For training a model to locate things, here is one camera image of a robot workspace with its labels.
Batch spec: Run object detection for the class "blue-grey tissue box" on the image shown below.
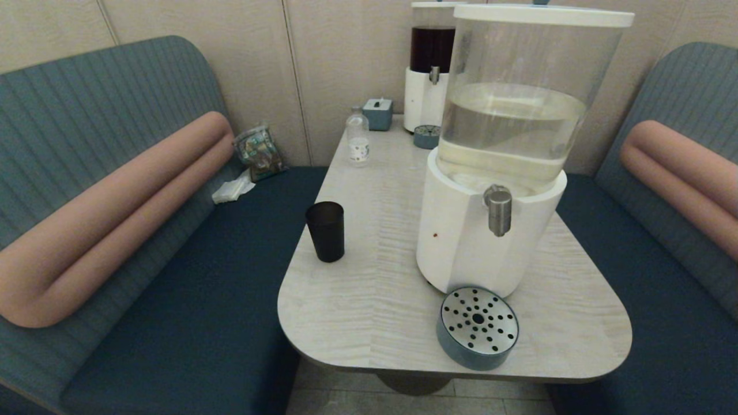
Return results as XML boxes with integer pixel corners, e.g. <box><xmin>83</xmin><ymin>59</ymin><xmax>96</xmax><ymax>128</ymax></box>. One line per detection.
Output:
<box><xmin>363</xmin><ymin>98</ymin><xmax>394</xmax><ymax>131</ymax></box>

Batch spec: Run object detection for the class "dark drink dispenser white base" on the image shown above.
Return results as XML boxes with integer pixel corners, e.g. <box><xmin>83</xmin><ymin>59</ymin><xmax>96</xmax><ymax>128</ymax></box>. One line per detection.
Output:
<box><xmin>403</xmin><ymin>1</ymin><xmax>457</xmax><ymax>133</ymax></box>

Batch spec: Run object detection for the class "small clear plastic bottle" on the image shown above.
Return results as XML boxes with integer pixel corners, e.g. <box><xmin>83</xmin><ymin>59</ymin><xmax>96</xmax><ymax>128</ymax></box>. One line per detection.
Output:
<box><xmin>347</xmin><ymin>105</ymin><xmax>370</xmax><ymax>167</ymax></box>

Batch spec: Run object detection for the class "teal upholstered bench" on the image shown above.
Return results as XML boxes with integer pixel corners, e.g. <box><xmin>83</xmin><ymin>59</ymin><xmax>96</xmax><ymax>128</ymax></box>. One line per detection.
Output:
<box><xmin>547</xmin><ymin>41</ymin><xmax>738</xmax><ymax>415</ymax></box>
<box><xmin>0</xmin><ymin>35</ymin><xmax>329</xmax><ymax>415</ymax></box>

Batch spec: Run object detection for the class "clear snack bag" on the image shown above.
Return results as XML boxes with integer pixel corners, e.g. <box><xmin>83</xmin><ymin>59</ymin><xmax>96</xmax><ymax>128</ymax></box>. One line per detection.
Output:
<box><xmin>233</xmin><ymin>123</ymin><xmax>287</xmax><ymax>182</ymax></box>

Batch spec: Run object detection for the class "crumpled white tissue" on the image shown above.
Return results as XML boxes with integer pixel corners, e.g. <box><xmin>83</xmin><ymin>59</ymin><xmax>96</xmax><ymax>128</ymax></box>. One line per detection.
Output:
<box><xmin>212</xmin><ymin>169</ymin><xmax>256</xmax><ymax>204</ymax></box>

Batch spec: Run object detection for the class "clear water dispenser white base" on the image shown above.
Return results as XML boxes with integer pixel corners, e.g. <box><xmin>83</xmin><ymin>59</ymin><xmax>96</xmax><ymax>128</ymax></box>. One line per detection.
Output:
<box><xmin>416</xmin><ymin>3</ymin><xmax>635</xmax><ymax>298</ymax></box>

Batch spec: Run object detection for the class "round blue drip tray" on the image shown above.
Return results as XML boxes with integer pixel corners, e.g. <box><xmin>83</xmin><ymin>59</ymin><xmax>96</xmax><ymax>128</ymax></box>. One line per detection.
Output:
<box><xmin>436</xmin><ymin>286</ymin><xmax>520</xmax><ymax>371</ymax></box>
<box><xmin>413</xmin><ymin>124</ymin><xmax>441</xmax><ymax>150</ymax></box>

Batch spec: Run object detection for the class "table pedestal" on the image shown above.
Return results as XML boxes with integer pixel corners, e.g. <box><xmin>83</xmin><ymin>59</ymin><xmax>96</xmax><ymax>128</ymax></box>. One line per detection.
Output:
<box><xmin>376</xmin><ymin>372</ymin><xmax>454</xmax><ymax>396</ymax></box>

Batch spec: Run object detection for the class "black plastic cup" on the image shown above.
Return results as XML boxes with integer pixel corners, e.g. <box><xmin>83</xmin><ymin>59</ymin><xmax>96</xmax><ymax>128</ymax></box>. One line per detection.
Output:
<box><xmin>305</xmin><ymin>201</ymin><xmax>345</xmax><ymax>263</ymax></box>

